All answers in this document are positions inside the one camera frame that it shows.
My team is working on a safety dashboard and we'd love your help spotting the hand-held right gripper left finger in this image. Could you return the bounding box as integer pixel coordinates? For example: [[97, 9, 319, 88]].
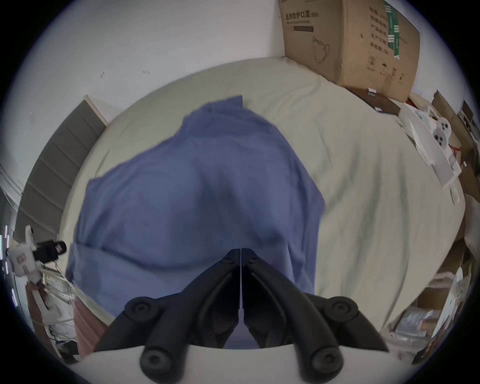
[[94, 247, 241, 382]]

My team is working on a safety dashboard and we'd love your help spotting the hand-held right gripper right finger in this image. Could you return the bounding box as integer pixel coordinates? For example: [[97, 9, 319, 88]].
[[241, 247, 389, 382]]

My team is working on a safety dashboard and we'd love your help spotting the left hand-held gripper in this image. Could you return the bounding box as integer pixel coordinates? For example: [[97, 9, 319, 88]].
[[7, 225, 68, 286]]

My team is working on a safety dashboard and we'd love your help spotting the blue shirt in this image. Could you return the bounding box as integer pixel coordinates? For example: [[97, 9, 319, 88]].
[[65, 95, 326, 349]]

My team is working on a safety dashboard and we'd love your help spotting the grey padded headboard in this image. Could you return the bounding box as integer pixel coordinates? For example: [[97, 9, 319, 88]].
[[15, 95, 124, 244]]

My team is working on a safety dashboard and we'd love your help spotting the spare white hand-held gripper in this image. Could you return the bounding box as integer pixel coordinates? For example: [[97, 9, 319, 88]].
[[397, 101, 464, 205]]

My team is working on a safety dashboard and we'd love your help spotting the flat dark brown box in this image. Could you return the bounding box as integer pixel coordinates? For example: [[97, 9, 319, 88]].
[[347, 86, 403, 117]]

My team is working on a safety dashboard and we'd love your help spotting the large brown cardboard carton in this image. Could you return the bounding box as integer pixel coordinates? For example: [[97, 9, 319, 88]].
[[278, 0, 421, 103]]

